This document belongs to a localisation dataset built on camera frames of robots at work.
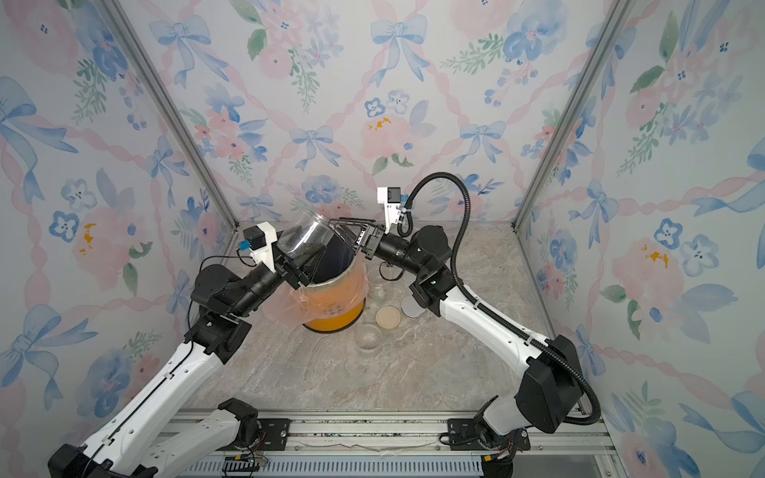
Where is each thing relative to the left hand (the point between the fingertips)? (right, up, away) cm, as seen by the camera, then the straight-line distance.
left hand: (312, 238), depth 61 cm
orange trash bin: (+3, -16, +15) cm, 22 cm away
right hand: (+5, +2, -3) cm, 7 cm away
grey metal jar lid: (+23, -20, +33) cm, 45 cm away
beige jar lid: (+16, -23, +32) cm, 42 cm away
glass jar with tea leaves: (+12, -15, +31) cm, 37 cm away
